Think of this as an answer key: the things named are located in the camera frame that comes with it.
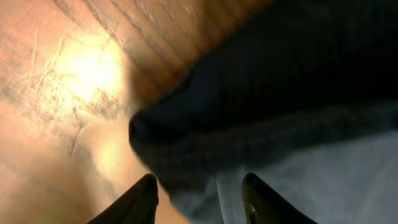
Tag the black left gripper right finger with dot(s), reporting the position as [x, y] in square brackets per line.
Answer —
[263, 205]

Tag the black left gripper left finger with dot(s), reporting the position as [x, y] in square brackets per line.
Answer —
[137, 205]

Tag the dark blue shorts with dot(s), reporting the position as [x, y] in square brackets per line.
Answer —
[304, 95]

